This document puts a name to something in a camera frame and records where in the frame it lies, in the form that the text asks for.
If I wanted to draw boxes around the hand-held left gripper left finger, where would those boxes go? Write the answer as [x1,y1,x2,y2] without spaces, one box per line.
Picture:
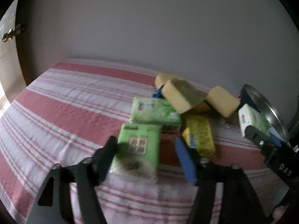
[27,135,118,224]

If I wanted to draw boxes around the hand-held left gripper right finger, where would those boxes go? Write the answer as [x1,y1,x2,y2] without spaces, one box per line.
[175,136,274,224]

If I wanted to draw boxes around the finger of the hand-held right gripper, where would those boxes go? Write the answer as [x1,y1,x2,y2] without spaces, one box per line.
[245,125,282,155]
[269,131,285,147]

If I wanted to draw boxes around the green tissue pack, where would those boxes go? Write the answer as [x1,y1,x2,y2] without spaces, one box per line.
[130,96,182,132]
[110,123,162,183]
[238,104,271,138]

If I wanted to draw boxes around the yellow snack packet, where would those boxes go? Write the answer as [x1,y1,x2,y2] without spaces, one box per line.
[190,101,212,113]
[182,114,216,158]

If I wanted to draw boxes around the round blue metal tin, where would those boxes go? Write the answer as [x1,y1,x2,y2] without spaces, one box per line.
[239,83,290,143]

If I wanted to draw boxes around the yellow sponge with green scrubber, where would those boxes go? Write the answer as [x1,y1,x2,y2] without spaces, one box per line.
[162,78,206,113]

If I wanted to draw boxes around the person's right hand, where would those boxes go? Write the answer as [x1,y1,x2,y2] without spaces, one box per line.
[273,205,287,219]

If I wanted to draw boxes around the red white striped blanket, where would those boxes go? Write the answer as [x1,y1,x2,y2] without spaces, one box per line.
[0,62,290,224]

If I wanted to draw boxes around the dark wooden door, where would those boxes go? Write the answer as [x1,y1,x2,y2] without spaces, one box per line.
[15,0,47,88]

